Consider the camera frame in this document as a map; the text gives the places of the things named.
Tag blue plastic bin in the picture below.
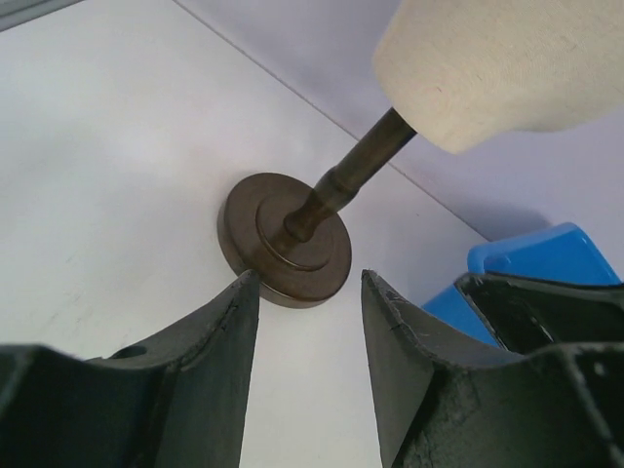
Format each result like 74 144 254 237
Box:
422 222 620 346

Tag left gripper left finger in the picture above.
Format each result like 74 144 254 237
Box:
1 272 259 467

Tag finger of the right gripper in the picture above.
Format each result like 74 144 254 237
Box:
454 273 623 354

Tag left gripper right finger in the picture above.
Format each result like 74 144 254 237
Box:
361 270 623 467

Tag beige mannequin head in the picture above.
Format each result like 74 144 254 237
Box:
372 1 623 154

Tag dark round wooden stand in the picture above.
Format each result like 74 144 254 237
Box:
217 109 417 309

